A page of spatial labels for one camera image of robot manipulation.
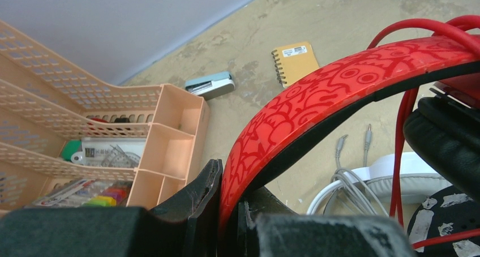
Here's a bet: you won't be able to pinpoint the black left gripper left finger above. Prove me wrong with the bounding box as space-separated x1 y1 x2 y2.
1 159 223 256

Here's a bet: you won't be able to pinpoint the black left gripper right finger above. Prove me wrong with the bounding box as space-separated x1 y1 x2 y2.
225 187 416 256

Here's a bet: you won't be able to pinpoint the white over-ear headphones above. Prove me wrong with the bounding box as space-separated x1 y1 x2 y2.
306 152 453 217

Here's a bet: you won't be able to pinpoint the red black headphones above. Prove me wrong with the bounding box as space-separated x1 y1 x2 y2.
217 35 479 256

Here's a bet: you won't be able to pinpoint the red headphone cable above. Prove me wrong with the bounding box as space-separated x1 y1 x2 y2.
367 15 480 250

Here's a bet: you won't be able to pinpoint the clear plastic ruler pouch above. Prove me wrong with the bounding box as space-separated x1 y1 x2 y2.
80 138 146 169

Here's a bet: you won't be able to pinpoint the colourful marker set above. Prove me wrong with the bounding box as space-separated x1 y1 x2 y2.
29 179 132 208

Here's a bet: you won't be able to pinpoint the light blue stapler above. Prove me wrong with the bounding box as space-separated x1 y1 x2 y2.
184 71 236 101

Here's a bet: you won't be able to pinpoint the green white glue bottle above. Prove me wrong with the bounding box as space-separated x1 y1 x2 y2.
61 140 84 165

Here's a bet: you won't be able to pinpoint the yellow spiral notebook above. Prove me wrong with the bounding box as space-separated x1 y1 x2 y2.
271 41 320 89

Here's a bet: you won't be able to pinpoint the peach plastic file organizer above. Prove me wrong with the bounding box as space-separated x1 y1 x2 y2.
1 22 210 215

